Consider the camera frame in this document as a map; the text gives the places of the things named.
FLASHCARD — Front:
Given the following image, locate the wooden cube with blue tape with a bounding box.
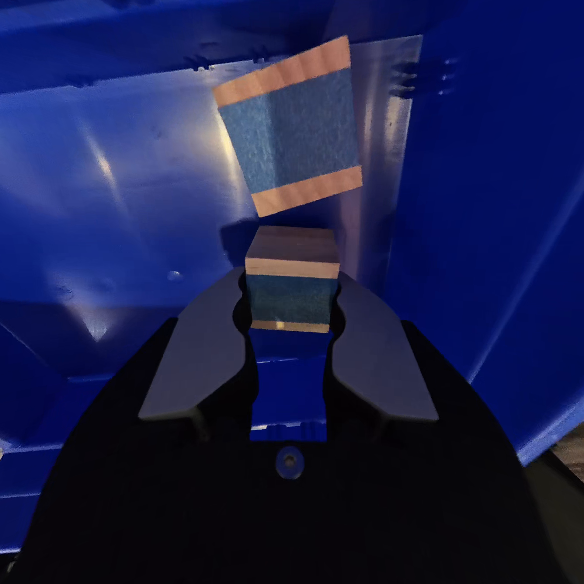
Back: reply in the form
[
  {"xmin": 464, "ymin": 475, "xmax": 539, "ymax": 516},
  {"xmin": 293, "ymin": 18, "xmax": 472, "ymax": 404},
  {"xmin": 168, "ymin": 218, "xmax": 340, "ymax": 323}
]
[
  {"xmin": 213, "ymin": 36, "xmax": 364, "ymax": 218},
  {"xmin": 245, "ymin": 226, "xmax": 341, "ymax": 334}
]

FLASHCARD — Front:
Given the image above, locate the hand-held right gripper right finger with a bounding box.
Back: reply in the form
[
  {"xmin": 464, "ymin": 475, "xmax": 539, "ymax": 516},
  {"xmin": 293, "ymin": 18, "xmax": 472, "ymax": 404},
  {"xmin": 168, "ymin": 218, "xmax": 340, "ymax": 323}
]
[{"xmin": 323, "ymin": 273, "xmax": 440, "ymax": 440}]

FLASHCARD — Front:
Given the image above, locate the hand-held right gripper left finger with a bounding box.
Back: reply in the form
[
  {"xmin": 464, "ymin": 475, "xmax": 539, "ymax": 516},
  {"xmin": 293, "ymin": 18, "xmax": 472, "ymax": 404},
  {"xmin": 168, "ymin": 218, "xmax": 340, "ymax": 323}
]
[{"xmin": 138, "ymin": 268, "xmax": 260, "ymax": 440}]

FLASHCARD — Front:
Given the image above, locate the blue plastic bin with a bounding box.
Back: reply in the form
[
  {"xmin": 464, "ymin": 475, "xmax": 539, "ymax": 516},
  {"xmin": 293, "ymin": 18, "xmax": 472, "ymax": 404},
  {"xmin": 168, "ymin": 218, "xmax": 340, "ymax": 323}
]
[{"xmin": 0, "ymin": 0, "xmax": 584, "ymax": 555}]

